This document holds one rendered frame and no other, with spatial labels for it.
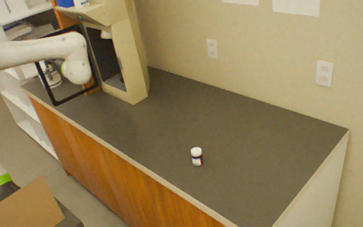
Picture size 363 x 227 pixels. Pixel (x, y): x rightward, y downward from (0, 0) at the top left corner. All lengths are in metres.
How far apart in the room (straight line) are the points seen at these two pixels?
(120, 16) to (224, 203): 1.03
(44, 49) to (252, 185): 1.00
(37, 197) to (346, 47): 1.28
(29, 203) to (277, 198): 0.86
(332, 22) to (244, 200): 0.77
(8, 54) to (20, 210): 0.60
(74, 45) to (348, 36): 1.11
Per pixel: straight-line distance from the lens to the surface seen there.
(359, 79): 1.45
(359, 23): 1.37
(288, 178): 1.27
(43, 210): 1.26
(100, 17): 1.62
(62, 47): 1.45
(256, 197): 1.20
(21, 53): 1.43
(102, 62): 2.00
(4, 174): 1.27
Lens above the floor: 1.84
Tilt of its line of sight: 34 degrees down
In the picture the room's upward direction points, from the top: 10 degrees counter-clockwise
